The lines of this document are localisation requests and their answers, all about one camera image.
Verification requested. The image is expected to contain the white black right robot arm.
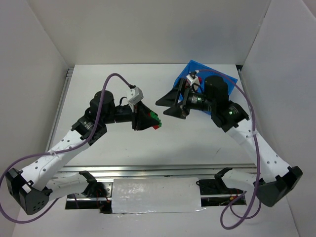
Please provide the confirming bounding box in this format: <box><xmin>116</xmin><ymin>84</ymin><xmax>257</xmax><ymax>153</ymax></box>
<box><xmin>156</xmin><ymin>76</ymin><xmax>303</xmax><ymax>207</ymax></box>

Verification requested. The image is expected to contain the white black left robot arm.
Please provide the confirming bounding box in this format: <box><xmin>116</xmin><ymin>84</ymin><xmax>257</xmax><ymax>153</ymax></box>
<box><xmin>5</xmin><ymin>91</ymin><xmax>161</xmax><ymax>215</ymax></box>

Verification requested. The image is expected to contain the blue plastic sorting bin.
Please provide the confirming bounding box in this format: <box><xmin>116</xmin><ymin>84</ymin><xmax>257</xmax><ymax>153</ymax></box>
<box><xmin>173</xmin><ymin>60</ymin><xmax>238</xmax><ymax>95</ymax></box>

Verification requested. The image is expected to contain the white taped cover plate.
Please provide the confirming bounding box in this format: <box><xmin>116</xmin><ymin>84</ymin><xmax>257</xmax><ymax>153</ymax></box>
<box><xmin>112</xmin><ymin>177</ymin><xmax>202</xmax><ymax>214</ymax></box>

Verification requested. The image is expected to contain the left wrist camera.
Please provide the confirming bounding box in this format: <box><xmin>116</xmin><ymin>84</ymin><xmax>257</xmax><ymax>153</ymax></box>
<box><xmin>126</xmin><ymin>86</ymin><xmax>144</xmax><ymax>107</ymax></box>

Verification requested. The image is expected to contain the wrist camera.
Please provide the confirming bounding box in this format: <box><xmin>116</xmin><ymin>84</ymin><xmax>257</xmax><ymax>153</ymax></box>
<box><xmin>186</xmin><ymin>70</ymin><xmax>200</xmax><ymax>86</ymax></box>
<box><xmin>126</xmin><ymin>86</ymin><xmax>144</xmax><ymax>107</ymax></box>

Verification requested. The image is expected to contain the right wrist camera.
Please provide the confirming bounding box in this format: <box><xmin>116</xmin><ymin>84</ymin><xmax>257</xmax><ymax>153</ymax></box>
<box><xmin>186</xmin><ymin>70</ymin><xmax>200</xmax><ymax>86</ymax></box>

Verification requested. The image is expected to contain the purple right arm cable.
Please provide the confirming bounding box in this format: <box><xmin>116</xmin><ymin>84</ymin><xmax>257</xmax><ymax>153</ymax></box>
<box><xmin>197</xmin><ymin>69</ymin><xmax>262</xmax><ymax>230</ymax></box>

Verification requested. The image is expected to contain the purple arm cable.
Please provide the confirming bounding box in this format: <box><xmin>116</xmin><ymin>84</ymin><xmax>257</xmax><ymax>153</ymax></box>
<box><xmin>197</xmin><ymin>69</ymin><xmax>262</xmax><ymax>230</ymax></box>
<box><xmin>0</xmin><ymin>73</ymin><xmax>136</xmax><ymax>224</ymax></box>

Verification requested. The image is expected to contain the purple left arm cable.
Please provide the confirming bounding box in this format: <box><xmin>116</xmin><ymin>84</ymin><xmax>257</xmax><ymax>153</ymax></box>
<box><xmin>0</xmin><ymin>73</ymin><xmax>136</xmax><ymax>224</ymax></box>

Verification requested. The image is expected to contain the aluminium table edge rail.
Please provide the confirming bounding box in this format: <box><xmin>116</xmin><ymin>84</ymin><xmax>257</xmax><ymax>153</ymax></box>
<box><xmin>58</xmin><ymin>164</ymin><xmax>256</xmax><ymax>178</ymax></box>

